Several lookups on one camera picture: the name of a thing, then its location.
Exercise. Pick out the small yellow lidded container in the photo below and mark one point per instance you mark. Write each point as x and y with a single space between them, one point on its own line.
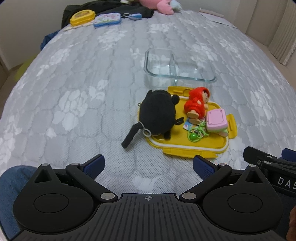
82 17

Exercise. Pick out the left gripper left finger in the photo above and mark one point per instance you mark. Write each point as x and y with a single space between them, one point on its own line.
85 174

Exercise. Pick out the pink green toy box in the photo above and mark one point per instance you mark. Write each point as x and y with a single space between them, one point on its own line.
216 122

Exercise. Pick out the white paper sheets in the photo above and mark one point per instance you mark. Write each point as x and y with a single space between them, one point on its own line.
215 17

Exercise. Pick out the black plush cat keychain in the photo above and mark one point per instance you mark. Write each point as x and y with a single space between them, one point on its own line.
157 116

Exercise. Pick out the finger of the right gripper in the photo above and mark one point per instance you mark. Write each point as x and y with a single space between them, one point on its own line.
289 155
256 157

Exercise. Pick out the red hooded doll figure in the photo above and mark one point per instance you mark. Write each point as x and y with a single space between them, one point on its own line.
197 105

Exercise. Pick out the green bell keychain charm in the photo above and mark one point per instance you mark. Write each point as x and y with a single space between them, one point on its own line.
195 132

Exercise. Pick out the person right hand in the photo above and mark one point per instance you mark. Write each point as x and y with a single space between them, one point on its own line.
291 234

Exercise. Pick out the black clothing pile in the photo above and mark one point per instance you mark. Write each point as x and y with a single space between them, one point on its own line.
105 7

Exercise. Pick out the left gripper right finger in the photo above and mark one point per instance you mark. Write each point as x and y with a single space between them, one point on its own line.
213 176

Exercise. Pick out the yellow plastic container lid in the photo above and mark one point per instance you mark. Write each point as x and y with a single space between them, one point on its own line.
207 147

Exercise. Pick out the clear glass divided container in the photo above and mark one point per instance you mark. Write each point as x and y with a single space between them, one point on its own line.
167 67

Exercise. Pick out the small blue pouch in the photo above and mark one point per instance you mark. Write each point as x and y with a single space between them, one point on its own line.
134 17

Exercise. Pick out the blue jeans leg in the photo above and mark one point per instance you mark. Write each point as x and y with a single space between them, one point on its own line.
12 182

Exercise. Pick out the pink plush toy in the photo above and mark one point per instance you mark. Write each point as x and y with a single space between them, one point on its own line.
166 7

